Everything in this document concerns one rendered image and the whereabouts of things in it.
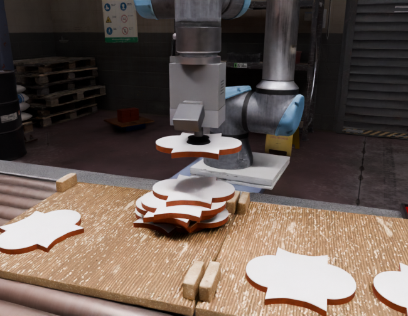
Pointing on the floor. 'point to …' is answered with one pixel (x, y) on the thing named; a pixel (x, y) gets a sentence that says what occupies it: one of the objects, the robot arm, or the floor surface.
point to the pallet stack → (58, 88)
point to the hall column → (2, 44)
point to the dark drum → (7, 118)
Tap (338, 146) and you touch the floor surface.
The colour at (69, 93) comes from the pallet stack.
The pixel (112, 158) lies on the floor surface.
